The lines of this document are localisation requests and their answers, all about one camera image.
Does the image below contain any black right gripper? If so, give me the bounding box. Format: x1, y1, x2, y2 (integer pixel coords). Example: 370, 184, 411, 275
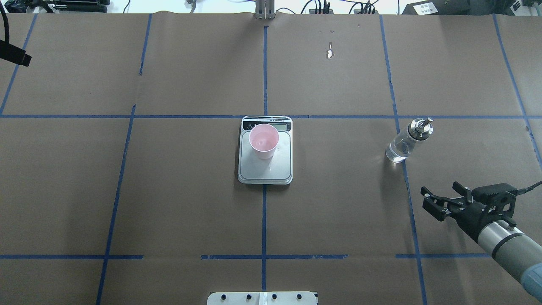
420, 181, 517, 242

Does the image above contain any glass sauce dispenser bottle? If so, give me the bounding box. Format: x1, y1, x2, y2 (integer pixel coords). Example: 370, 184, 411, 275
385, 117, 434, 164

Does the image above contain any pink plastic cup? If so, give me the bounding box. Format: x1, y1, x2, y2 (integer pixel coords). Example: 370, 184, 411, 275
249, 124, 279, 160

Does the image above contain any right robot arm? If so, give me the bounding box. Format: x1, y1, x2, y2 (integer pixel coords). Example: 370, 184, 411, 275
420, 182, 542, 301

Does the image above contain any white digital kitchen scale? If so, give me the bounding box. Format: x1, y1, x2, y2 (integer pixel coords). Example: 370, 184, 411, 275
238, 116, 293, 185

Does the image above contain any black device with label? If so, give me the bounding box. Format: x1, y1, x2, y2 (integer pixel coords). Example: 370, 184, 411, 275
401, 0, 470, 15

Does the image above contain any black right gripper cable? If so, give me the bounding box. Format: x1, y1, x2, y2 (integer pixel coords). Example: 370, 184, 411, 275
514, 180, 542, 196

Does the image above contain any black cable hub right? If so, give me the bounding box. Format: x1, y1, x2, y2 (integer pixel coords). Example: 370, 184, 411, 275
349, 0, 377, 15

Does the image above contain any black cable hub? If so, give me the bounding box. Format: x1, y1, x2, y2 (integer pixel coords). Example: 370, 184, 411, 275
304, 0, 333, 15
349, 0, 377, 15

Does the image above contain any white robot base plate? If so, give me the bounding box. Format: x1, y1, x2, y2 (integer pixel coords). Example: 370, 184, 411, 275
207, 291, 319, 305

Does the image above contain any black cable hub left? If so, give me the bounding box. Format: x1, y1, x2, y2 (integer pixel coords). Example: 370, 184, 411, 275
304, 0, 333, 15

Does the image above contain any aluminium frame post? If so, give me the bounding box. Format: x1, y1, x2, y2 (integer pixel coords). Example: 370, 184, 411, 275
254, 0, 276, 20

